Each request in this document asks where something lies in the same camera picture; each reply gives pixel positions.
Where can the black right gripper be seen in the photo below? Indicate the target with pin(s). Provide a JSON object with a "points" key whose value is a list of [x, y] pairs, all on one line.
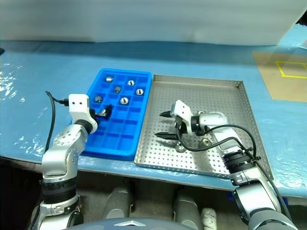
{"points": [[180, 128]]}

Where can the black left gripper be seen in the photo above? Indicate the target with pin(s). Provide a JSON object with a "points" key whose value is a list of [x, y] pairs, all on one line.
{"points": [[93, 113]]}

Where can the metal roller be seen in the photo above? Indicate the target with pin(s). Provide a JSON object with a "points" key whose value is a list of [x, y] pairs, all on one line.
{"points": [[139, 91], [205, 142], [180, 146], [130, 82], [103, 111], [124, 100], [109, 78], [117, 89], [98, 98]]}

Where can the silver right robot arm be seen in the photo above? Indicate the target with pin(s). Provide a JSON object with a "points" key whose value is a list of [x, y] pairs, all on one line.
{"points": [[260, 198]]}

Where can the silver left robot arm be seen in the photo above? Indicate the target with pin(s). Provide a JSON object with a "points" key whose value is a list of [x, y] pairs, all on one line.
{"points": [[63, 142]]}

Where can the blue compartment plastic tray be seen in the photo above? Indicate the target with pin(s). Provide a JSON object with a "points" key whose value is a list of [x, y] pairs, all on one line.
{"points": [[124, 127]]}

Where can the perforated steel tray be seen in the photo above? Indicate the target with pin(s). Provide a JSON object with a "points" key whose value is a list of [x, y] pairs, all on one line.
{"points": [[211, 100]]}

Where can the grey rounded robot leg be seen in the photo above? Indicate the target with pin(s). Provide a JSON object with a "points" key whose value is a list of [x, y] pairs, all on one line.
{"points": [[117, 203], [187, 208]]}

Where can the white foam board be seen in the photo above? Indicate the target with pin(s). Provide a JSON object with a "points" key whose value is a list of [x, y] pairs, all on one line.
{"points": [[144, 19]]}

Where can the white rounded object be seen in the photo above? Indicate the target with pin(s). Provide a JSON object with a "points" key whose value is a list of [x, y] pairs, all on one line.
{"points": [[209, 219]]}

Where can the grey robot torso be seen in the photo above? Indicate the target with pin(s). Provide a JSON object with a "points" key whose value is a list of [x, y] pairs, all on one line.
{"points": [[134, 224]]}

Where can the brown cardboard sheet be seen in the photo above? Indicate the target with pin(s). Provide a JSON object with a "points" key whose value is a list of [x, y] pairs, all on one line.
{"points": [[268, 79]]}

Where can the yellow tape square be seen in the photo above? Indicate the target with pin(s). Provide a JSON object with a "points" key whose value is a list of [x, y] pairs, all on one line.
{"points": [[279, 69]]}

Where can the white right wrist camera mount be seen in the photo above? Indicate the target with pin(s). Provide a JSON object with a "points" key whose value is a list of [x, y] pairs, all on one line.
{"points": [[183, 111]]}

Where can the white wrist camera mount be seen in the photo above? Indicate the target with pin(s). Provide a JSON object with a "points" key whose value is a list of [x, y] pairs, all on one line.
{"points": [[78, 106], [183, 111]]}

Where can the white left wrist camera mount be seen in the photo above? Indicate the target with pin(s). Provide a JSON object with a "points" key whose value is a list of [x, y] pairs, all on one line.
{"points": [[78, 106]]}

